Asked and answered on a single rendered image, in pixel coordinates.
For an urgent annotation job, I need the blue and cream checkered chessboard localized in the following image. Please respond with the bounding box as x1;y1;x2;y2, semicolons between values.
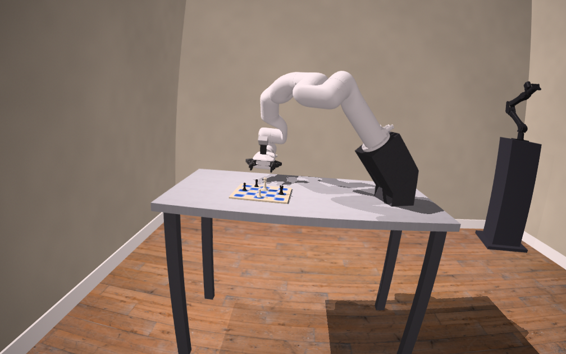
229;184;291;204

